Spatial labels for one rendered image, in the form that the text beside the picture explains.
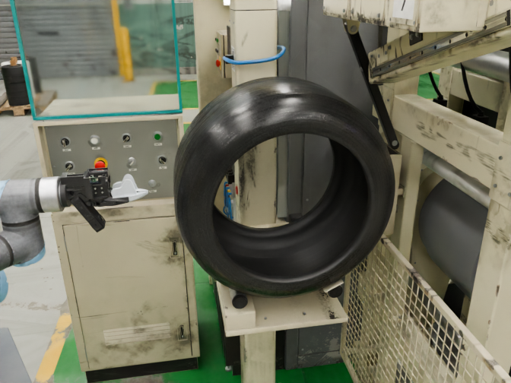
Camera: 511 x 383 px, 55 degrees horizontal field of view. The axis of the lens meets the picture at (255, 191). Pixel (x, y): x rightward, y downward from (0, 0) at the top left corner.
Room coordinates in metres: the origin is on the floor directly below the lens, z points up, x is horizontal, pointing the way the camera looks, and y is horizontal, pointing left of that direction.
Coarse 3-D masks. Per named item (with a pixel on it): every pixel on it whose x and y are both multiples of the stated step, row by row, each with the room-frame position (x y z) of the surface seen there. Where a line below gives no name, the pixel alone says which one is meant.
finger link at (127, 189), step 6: (126, 180) 1.16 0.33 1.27; (126, 186) 1.16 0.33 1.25; (132, 186) 1.16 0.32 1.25; (114, 192) 1.15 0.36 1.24; (120, 192) 1.15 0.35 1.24; (126, 192) 1.16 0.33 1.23; (132, 192) 1.16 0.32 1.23; (138, 192) 1.18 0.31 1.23; (144, 192) 1.17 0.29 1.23; (132, 198) 1.15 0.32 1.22; (138, 198) 1.17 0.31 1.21
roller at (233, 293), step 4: (232, 292) 1.17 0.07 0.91; (236, 292) 1.16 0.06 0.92; (232, 296) 1.15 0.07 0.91; (236, 296) 1.14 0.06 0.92; (240, 296) 1.14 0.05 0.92; (244, 296) 1.14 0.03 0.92; (232, 300) 1.14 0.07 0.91; (236, 300) 1.14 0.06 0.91; (240, 300) 1.14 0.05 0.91; (244, 300) 1.14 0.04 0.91; (236, 304) 1.14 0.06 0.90; (240, 304) 1.14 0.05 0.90; (244, 304) 1.14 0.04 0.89; (236, 308) 1.14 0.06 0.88; (240, 308) 1.14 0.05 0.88
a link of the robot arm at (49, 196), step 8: (56, 176) 1.16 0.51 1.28; (40, 184) 1.12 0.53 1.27; (48, 184) 1.12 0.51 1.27; (56, 184) 1.13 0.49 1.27; (40, 192) 1.11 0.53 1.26; (48, 192) 1.11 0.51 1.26; (56, 192) 1.11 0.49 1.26; (40, 200) 1.10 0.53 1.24; (48, 200) 1.10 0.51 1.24; (56, 200) 1.10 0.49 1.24; (48, 208) 1.11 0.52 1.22; (56, 208) 1.11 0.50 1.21; (64, 208) 1.15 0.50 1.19
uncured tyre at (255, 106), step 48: (240, 96) 1.21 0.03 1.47; (288, 96) 1.16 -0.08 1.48; (336, 96) 1.22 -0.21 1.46; (192, 144) 1.15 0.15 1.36; (240, 144) 1.10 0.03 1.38; (336, 144) 1.44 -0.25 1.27; (384, 144) 1.20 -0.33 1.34; (192, 192) 1.09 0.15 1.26; (336, 192) 1.44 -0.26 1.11; (384, 192) 1.16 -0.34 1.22; (192, 240) 1.09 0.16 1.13; (240, 240) 1.38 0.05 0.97; (288, 240) 1.41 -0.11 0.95; (336, 240) 1.34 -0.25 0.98; (240, 288) 1.11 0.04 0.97; (288, 288) 1.12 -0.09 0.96
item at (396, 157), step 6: (390, 150) 1.60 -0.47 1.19; (396, 150) 1.57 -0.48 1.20; (390, 156) 1.53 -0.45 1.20; (396, 156) 1.53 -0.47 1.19; (396, 162) 1.53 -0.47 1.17; (396, 168) 1.53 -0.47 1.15; (396, 174) 1.53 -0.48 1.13; (396, 180) 1.53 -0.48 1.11; (396, 186) 1.53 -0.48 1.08; (396, 192) 1.53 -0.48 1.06; (396, 198) 1.53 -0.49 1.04; (396, 204) 1.53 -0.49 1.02; (390, 216) 1.53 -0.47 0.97; (390, 222) 1.53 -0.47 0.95; (390, 228) 1.53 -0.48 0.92
